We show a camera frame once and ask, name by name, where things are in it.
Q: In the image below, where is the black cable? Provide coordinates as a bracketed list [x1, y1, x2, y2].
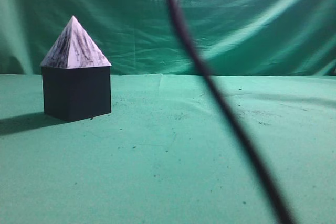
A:
[152, 0, 300, 224]

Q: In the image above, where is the dark purple cube block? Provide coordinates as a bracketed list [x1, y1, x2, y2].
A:
[41, 67, 112, 122]

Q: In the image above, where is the white black-streaked square pyramid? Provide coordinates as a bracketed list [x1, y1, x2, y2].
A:
[40, 16, 111, 69]

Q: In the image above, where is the green cloth backdrop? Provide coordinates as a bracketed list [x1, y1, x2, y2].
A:
[1, 0, 335, 76]

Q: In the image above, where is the green table cloth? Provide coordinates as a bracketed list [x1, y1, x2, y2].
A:
[1, 74, 335, 223]

